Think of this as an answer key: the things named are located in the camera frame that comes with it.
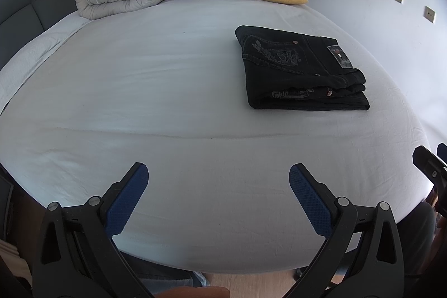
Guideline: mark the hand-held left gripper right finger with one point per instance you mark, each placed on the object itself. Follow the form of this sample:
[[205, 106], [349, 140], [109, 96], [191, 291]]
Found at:
[[309, 200]]

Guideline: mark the bed with white sheet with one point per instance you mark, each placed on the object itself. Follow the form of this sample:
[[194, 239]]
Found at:
[[157, 92]]

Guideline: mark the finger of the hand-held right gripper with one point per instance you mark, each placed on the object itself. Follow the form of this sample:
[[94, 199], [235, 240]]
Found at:
[[427, 162], [442, 150]]

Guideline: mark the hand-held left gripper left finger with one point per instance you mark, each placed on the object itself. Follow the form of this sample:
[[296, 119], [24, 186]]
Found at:
[[129, 200]]

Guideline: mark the black pants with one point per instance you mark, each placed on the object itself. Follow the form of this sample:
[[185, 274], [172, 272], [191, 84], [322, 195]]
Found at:
[[297, 74]]

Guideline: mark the grey padded headboard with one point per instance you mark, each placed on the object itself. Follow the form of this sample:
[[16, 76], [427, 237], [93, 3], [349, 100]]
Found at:
[[31, 4]]

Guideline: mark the person's left hand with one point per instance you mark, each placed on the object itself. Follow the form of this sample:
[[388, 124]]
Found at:
[[192, 292]]

